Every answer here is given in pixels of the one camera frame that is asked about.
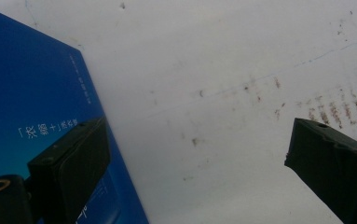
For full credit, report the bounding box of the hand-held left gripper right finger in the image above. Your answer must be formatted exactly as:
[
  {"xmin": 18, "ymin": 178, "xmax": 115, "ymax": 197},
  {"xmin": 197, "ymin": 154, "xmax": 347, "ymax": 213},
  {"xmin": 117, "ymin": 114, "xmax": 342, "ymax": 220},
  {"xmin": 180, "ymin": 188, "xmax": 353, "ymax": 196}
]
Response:
[{"xmin": 283, "ymin": 117, "xmax": 357, "ymax": 224}]

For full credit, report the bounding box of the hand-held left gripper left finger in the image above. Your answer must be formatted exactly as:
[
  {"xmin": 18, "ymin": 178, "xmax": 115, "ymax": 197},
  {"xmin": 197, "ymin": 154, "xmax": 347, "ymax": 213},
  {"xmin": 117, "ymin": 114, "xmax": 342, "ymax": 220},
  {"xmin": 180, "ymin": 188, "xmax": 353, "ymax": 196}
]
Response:
[{"xmin": 26, "ymin": 116, "xmax": 112, "ymax": 224}]

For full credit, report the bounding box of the blue carton box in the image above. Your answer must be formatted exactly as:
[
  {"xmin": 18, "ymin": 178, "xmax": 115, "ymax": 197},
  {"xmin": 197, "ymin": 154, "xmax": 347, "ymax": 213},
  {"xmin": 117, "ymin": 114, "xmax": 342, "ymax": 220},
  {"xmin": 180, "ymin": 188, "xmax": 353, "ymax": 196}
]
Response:
[{"xmin": 0, "ymin": 3, "xmax": 151, "ymax": 224}]

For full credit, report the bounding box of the white paper sheet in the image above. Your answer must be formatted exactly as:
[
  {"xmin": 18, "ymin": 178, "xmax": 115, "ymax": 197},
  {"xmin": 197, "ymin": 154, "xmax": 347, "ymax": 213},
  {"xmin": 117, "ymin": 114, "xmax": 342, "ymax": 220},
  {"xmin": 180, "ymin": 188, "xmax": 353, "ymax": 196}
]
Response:
[{"xmin": 0, "ymin": 0, "xmax": 357, "ymax": 224}]

